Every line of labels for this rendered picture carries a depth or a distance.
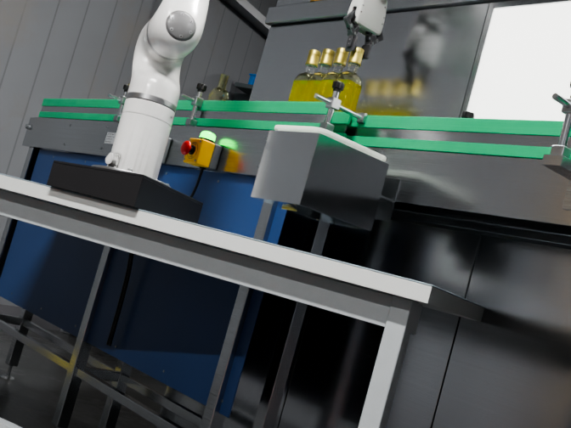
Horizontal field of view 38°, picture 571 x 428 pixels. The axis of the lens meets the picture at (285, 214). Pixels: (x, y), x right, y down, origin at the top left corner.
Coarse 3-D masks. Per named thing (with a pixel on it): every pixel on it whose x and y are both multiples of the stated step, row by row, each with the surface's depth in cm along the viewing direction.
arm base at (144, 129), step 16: (128, 112) 189; (144, 112) 188; (160, 112) 189; (128, 128) 188; (144, 128) 187; (160, 128) 189; (128, 144) 187; (144, 144) 187; (160, 144) 190; (112, 160) 185; (128, 160) 186; (144, 160) 187; (160, 160) 191
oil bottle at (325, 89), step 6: (330, 72) 221; (336, 72) 220; (324, 78) 221; (330, 78) 219; (324, 84) 220; (330, 84) 218; (318, 90) 222; (324, 90) 220; (330, 90) 218; (324, 96) 219; (330, 96) 218
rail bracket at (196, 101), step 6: (198, 84) 243; (204, 84) 242; (198, 90) 242; (204, 90) 243; (180, 96) 239; (186, 96) 240; (198, 96) 242; (192, 102) 242; (198, 102) 242; (192, 114) 242; (186, 120) 242; (192, 120) 241; (186, 126) 243; (192, 126) 240
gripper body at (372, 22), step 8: (360, 0) 215; (368, 0) 215; (376, 0) 217; (384, 0) 219; (352, 8) 216; (360, 8) 214; (368, 8) 216; (376, 8) 217; (384, 8) 219; (360, 16) 214; (368, 16) 216; (376, 16) 218; (384, 16) 220; (360, 24) 215; (368, 24) 216; (376, 24) 218; (360, 32) 221; (376, 32) 219
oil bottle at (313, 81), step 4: (320, 72) 225; (312, 76) 225; (316, 76) 224; (320, 76) 223; (308, 80) 226; (312, 80) 225; (316, 80) 223; (320, 80) 223; (308, 84) 225; (312, 84) 224; (316, 84) 223; (308, 88) 225; (312, 88) 224; (316, 88) 223; (304, 92) 226; (308, 92) 225; (312, 92) 223; (316, 92) 222; (304, 96) 225; (308, 96) 224; (312, 96) 223; (304, 100) 225; (308, 100) 224; (312, 100) 223
